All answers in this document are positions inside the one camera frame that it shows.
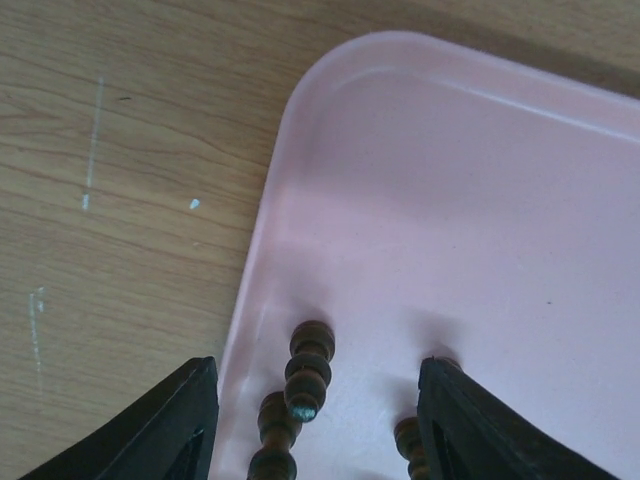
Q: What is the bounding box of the dark bishop chess piece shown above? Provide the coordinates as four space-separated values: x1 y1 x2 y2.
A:
284 320 335 423

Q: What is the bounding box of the pink plastic tray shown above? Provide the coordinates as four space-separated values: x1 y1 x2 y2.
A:
210 31 639 479

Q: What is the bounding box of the dark pawn chess piece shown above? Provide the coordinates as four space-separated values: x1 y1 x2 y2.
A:
394 417 429 480

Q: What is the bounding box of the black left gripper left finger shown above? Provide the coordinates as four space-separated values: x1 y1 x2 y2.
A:
24 356 219 479

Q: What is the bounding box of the dark queen chess piece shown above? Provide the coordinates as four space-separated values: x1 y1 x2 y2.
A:
247 391 302 480

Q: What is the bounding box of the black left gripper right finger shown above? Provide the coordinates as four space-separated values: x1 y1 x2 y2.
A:
417 357 613 479

